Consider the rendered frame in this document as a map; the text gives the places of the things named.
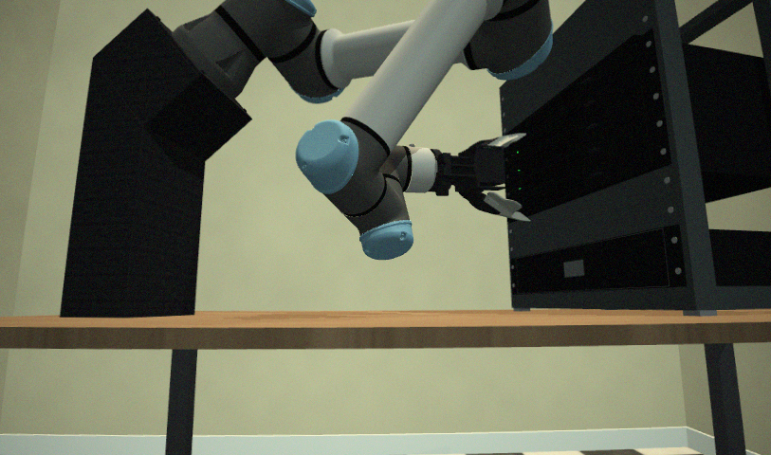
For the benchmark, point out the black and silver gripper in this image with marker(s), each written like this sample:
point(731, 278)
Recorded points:
point(486, 169)

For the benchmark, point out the dark grey server rack frame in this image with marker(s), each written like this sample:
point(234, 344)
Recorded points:
point(616, 170)

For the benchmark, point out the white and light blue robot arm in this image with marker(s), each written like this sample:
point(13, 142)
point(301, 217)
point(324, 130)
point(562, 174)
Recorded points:
point(356, 163)

